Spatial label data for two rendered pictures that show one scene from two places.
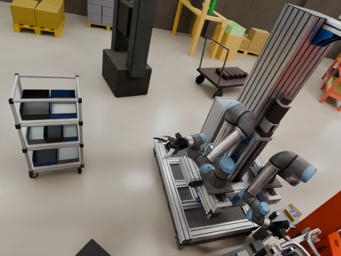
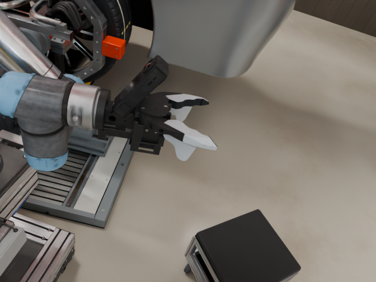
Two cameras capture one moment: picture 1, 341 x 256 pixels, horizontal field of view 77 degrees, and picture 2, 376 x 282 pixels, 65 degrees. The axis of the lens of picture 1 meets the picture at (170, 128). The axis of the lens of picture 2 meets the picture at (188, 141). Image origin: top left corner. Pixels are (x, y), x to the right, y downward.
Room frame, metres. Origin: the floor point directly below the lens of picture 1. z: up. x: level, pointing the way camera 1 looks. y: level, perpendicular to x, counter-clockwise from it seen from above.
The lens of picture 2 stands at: (1.28, 0.20, 1.55)
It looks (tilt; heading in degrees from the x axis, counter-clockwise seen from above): 42 degrees down; 208
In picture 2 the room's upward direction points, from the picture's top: 18 degrees clockwise
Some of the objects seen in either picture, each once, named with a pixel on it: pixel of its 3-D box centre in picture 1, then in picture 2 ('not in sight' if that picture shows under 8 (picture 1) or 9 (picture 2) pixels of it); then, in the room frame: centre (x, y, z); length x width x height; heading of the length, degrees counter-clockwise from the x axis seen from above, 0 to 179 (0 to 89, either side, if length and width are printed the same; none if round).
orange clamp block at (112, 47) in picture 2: not in sight; (113, 47); (0.41, -0.79, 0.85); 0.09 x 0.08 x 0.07; 122
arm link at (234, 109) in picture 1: (224, 134); not in sight; (1.26, -0.39, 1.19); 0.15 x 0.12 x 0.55; 40
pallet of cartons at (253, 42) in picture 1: (245, 39); not in sight; (7.90, -1.51, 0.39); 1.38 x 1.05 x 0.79; 118
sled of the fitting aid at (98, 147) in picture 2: not in sight; (77, 125); (0.41, -1.09, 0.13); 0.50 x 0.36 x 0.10; 122
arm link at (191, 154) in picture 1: (193, 152); (48, 135); (1.07, -0.20, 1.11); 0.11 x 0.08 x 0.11; 40
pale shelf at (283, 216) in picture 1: (278, 219); not in sight; (1.26, -1.24, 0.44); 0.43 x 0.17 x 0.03; 122
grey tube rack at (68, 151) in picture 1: (54, 130); not in sight; (1.42, 1.09, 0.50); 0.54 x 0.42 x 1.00; 122
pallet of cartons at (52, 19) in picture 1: (41, 13); not in sight; (4.90, 3.66, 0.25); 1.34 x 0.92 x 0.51; 28
